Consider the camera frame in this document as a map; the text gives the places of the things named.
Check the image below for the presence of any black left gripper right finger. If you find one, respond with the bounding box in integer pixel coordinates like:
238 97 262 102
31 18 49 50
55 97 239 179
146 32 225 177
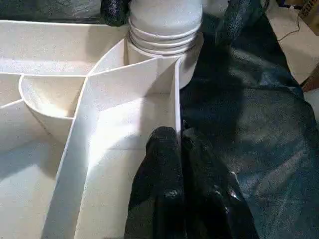
181 120 260 239

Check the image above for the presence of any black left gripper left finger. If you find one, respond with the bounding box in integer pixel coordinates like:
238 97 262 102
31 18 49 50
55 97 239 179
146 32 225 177
124 126 185 239

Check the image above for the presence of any black plastic mat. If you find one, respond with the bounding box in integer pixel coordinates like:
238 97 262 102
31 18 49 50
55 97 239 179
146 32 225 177
0 0 319 239

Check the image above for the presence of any white plastic table top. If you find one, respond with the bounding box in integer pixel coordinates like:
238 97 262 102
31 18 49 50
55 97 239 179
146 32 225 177
0 19 205 239

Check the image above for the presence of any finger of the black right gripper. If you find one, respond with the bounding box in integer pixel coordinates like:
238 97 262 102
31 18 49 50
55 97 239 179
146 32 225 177
100 0 131 27
215 0 254 47

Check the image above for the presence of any white plastic table leg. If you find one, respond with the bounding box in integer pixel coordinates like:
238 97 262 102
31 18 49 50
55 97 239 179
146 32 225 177
128 0 204 55

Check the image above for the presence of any brown round stool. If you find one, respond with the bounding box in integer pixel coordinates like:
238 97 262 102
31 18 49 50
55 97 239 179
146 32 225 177
301 66 319 93

